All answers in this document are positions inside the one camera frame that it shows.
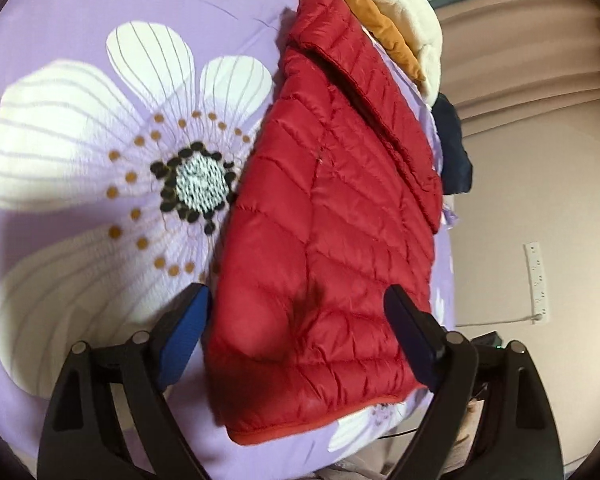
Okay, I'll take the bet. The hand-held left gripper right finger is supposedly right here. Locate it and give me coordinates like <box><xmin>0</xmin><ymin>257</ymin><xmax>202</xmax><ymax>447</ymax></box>
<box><xmin>384</xmin><ymin>284</ymin><xmax>563</xmax><ymax>480</ymax></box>

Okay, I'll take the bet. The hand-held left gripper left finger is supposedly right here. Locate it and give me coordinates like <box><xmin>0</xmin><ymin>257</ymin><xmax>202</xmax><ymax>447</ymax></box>
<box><xmin>36</xmin><ymin>282</ymin><xmax>213</xmax><ymax>480</ymax></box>

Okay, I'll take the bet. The red puffer jacket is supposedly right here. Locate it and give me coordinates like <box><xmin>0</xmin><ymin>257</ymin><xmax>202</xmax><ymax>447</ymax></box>
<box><xmin>202</xmin><ymin>0</ymin><xmax>443</xmax><ymax>446</ymax></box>

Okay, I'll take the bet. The white power strip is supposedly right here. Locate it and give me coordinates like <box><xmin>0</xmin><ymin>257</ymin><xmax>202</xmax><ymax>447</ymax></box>
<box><xmin>525</xmin><ymin>241</ymin><xmax>551</xmax><ymax>323</ymax></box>

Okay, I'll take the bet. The dark navy garment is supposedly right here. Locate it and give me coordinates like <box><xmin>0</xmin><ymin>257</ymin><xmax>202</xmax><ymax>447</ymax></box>
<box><xmin>431</xmin><ymin>92</ymin><xmax>473</xmax><ymax>196</ymax></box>

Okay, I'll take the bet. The beige curtain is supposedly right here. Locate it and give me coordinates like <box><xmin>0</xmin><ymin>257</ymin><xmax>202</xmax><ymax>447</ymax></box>
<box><xmin>432</xmin><ymin>0</ymin><xmax>600</xmax><ymax>136</ymax></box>

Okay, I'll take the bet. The orange garment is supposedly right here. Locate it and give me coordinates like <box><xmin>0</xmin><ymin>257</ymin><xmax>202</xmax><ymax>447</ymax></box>
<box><xmin>341</xmin><ymin>0</ymin><xmax>426</xmax><ymax>83</ymax></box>

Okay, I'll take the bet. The purple floral bed sheet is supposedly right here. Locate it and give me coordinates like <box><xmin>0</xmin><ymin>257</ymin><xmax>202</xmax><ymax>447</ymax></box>
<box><xmin>0</xmin><ymin>0</ymin><xmax>461</xmax><ymax>480</ymax></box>

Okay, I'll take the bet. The white fleece garment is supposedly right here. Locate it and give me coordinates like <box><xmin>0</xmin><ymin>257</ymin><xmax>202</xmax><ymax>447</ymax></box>
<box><xmin>337</xmin><ymin>0</ymin><xmax>443</xmax><ymax>103</ymax></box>

